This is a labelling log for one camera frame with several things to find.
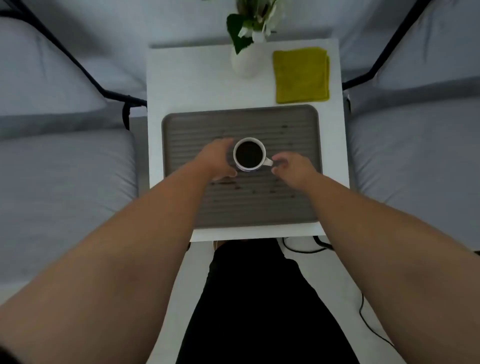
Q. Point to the person's left hand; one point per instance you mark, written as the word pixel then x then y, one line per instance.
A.
pixel 215 161

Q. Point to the grey ribbed tray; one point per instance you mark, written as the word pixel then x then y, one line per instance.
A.
pixel 187 131

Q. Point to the white vase with flowers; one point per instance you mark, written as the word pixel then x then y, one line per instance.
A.
pixel 236 30

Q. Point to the white blue patterned cup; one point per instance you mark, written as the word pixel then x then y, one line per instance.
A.
pixel 249 154

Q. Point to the person's left forearm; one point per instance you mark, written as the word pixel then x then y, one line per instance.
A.
pixel 112 281

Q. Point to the white table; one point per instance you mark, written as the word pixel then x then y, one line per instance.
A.
pixel 187 82

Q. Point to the person's right forearm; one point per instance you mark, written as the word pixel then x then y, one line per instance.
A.
pixel 393 262

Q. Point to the person's right hand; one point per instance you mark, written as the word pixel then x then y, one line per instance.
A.
pixel 298 170

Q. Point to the grey seat cushion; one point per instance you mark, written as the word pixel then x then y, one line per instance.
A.
pixel 412 168
pixel 56 206

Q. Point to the grey back cushion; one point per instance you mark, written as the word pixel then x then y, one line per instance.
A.
pixel 37 75
pixel 431 56

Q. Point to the yellow cloth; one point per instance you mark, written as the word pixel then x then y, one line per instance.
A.
pixel 300 75

